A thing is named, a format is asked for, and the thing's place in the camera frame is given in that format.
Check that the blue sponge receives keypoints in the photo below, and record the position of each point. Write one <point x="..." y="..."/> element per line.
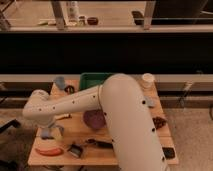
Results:
<point x="46" y="134"/>

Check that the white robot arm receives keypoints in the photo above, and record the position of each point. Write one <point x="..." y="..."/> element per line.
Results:
<point x="135" y="141"/>

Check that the purple bowl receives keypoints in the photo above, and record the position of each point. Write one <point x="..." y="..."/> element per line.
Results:
<point x="94" y="119"/>

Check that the dark bowl on shelf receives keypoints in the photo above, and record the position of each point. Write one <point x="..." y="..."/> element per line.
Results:
<point x="92" y="21"/>

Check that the green plastic tray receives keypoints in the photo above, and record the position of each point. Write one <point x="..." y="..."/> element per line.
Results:
<point x="88" y="80"/>

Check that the small metal cup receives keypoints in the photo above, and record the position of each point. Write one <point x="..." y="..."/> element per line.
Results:
<point x="69" y="89"/>

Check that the grey blue cloth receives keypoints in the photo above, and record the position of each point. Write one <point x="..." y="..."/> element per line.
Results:
<point x="150" y="102"/>

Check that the blue cup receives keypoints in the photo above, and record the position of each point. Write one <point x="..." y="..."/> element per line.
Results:
<point x="60" y="82"/>

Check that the banana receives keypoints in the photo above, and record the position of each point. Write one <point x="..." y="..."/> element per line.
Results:
<point x="63" y="116"/>

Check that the bunch of dark grapes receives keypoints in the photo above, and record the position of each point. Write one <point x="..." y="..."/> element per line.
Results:
<point x="159" y="122"/>

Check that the small jar on shelf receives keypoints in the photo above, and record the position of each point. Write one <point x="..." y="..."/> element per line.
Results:
<point x="82" y="20"/>

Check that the black metal clip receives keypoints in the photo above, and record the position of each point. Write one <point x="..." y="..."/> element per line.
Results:
<point x="76" y="150"/>

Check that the clear bottle on shelf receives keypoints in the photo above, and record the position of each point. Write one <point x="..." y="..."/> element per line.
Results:
<point x="72" y="11"/>

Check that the red chili pepper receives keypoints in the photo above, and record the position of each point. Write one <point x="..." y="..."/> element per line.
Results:
<point x="50" y="152"/>

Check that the black handled utensil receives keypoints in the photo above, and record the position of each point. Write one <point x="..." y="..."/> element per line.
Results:
<point x="100" y="144"/>

